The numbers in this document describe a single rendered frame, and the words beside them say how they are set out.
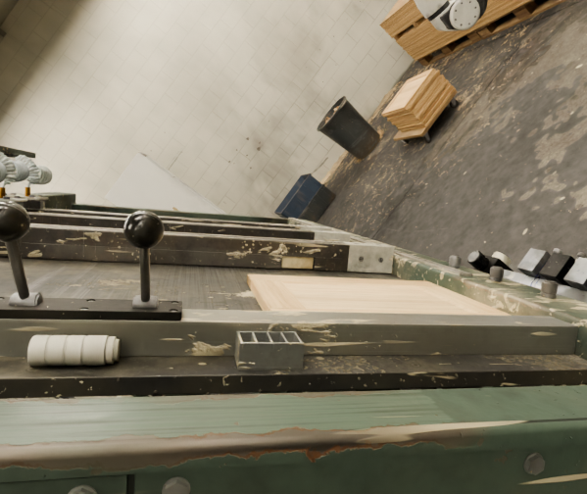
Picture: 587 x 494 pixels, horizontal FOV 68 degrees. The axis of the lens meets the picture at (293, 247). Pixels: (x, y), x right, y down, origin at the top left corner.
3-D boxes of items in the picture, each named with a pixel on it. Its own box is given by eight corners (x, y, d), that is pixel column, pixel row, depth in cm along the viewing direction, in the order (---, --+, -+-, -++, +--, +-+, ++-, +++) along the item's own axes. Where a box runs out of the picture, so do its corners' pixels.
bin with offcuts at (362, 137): (390, 128, 512) (350, 91, 495) (364, 164, 513) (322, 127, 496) (373, 132, 562) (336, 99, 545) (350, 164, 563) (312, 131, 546)
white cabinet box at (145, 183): (294, 266, 492) (137, 151, 439) (264, 307, 493) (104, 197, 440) (284, 256, 551) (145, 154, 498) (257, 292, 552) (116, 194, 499)
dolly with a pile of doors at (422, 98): (466, 97, 382) (435, 65, 372) (430, 144, 383) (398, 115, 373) (431, 107, 442) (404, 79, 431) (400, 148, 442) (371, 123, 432)
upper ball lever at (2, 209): (42, 323, 45) (18, 217, 37) (1, 322, 44) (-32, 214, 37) (52, 298, 48) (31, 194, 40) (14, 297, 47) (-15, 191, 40)
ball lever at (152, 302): (162, 324, 48) (163, 225, 40) (125, 324, 47) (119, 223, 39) (164, 301, 51) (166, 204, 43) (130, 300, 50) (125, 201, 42)
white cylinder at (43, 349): (25, 370, 41) (116, 370, 43) (25, 340, 41) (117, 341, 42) (36, 359, 44) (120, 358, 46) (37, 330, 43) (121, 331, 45)
